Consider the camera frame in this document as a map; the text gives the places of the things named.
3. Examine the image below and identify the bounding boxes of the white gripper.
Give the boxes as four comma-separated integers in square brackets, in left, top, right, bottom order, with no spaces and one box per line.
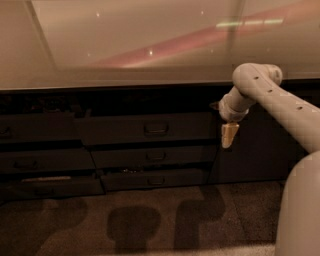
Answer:
[209,93,250,149]

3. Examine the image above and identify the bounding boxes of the dark drawer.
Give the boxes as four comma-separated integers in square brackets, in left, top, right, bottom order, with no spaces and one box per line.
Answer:
[101,168,209,191]
[75,112,217,146]
[0,113,79,143]
[0,176,104,201]
[0,149,95,174]
[91,145,217,168]

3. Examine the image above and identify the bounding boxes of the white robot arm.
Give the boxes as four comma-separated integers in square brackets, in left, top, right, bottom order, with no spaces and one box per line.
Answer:
[217,63,320,256]

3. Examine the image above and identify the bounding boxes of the glossy counter top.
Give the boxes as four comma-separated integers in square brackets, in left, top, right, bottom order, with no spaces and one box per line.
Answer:
[0,0,320,91]

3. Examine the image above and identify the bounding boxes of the dark cabinet door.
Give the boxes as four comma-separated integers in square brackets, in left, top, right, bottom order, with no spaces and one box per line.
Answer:
[207,83,320,185]

